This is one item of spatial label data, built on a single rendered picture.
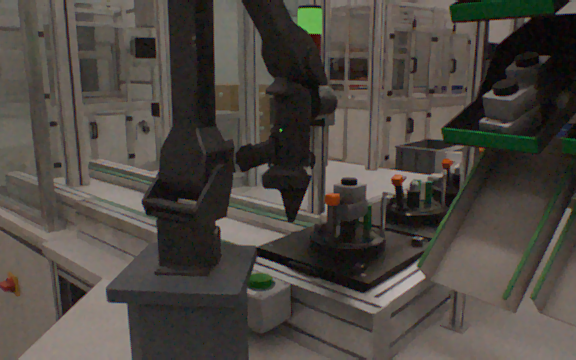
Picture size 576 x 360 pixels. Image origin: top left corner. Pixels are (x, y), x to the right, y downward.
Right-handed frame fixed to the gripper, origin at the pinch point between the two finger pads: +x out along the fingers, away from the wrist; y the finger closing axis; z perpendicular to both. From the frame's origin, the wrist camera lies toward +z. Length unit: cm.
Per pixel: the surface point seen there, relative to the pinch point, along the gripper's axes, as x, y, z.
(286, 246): 11.3, -9.5, 2.0
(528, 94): -17.4, 10.6, -30.6
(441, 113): 35, -619, -131
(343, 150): 81, -569, 1
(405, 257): 11.3, -6.7, -19.0
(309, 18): -30.7, -29.6, 0.1
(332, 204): 2.2, -6.5, -6.3
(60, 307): 39, -30, 63
